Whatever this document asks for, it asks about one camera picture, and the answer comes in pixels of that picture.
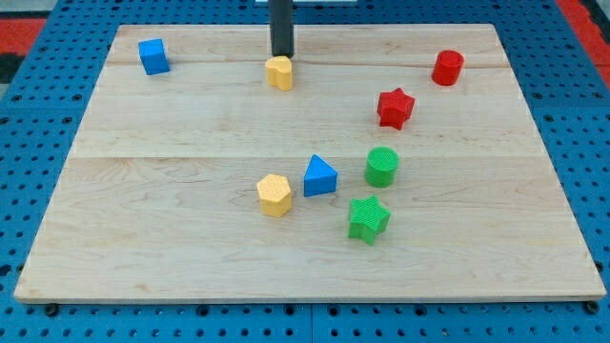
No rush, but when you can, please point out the yellow hexagon block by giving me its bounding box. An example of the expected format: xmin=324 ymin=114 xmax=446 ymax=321
xmin=256 ymin=173 xmax=292 ymax=217

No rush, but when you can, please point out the green cylinder block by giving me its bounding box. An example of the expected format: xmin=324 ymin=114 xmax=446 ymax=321
xmin=364 ymin=147 xmax=399 ymax=188

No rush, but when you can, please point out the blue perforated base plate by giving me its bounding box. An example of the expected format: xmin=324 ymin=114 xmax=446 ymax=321
xmin=1 ymin=0 xmax=609 ymax=342

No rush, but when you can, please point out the red cylinder block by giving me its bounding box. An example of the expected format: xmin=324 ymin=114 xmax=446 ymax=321
xmin=432 ymin=50 xmax=464 ymax=86

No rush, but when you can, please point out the yellow heart block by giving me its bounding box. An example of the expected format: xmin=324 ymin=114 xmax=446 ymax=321
xmin=265 ymin=56 xmax=293 ymax=91

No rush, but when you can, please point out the red star block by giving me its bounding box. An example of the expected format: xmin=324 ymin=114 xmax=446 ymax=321
xmin=376 ymin=88 xmax=416 ymax=131

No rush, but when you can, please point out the green star block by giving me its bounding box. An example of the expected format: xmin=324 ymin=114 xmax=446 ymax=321
xmin=348 ymin=195 xmax=391 ymax=246

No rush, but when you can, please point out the light wooden board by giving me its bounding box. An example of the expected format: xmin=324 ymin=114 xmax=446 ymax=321
xmin=14 ymin=24 xmax=606 ymax=304

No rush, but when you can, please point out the blue triangle block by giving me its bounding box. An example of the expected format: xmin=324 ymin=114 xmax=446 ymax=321
xmin=303 ymin=154 xmax=338 ymax=197

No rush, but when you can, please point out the blue cube block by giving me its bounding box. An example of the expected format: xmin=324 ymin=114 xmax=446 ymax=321
xmin=138 ymin=38 xmax=170 ymax=75

